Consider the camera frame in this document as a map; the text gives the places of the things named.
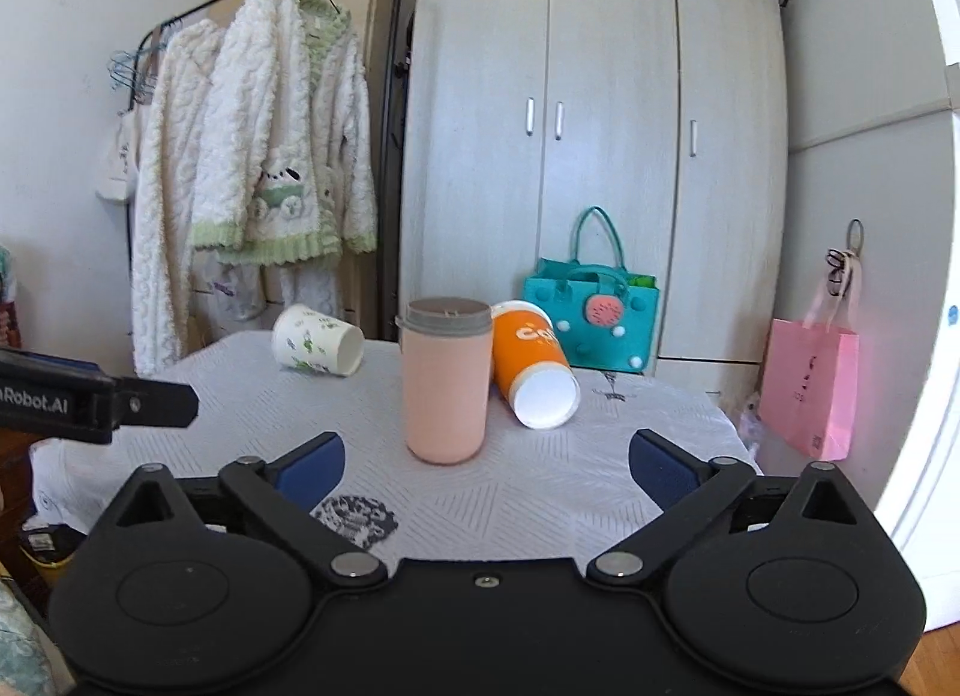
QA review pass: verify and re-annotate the bundle of wire hangers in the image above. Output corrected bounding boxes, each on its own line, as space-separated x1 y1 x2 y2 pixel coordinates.
109 28 164 106

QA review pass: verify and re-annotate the small white hanging pouch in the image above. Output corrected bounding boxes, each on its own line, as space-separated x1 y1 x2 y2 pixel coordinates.
95 107 143 203

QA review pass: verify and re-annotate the white paper cup green print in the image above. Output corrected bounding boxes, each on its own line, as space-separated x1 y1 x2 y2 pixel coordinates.
271 304 366 377

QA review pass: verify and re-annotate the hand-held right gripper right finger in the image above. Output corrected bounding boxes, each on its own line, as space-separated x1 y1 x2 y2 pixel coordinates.
585 428 882 588

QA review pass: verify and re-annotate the white fleece robe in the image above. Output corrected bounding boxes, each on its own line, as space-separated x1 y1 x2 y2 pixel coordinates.
131 17 226 378

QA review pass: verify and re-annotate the pink tumbler grey lid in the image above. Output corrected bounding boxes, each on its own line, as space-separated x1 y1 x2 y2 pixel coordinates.
395 297 494 467

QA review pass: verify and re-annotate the pink paper gift bag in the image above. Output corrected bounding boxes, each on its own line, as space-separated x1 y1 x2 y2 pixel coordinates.
760 253 863 462

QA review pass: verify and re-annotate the yellow bucket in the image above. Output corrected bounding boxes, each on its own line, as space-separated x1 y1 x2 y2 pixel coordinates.
19 527 85 592

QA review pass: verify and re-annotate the orange paper cup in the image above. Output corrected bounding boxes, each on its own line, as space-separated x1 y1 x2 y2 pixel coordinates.
489 300 581 431

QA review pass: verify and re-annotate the floral cloth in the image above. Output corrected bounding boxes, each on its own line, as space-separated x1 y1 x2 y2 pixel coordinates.
0 580 59 696

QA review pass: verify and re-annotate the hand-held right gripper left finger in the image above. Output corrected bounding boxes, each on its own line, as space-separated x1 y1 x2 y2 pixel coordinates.
90 432 389 588

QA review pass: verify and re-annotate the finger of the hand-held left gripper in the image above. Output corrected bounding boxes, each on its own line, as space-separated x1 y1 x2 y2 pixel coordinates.
114 377 200 431

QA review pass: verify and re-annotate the teal felt handbag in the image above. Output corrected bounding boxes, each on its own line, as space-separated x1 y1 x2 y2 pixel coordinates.
523 206 661 373

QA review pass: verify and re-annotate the white patterned tablecloth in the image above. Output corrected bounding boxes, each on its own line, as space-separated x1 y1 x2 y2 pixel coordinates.
30 332 763 571

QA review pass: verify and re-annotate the beige three-door wardrobe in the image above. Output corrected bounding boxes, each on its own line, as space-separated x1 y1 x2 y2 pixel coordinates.
397 0 790 397

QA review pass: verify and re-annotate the black metal clothes rack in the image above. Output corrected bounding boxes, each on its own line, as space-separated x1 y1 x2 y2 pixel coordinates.
133 0 410 346

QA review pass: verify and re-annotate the white fleece jacket green trim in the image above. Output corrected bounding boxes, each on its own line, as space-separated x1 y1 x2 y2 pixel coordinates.
187 0 378 268

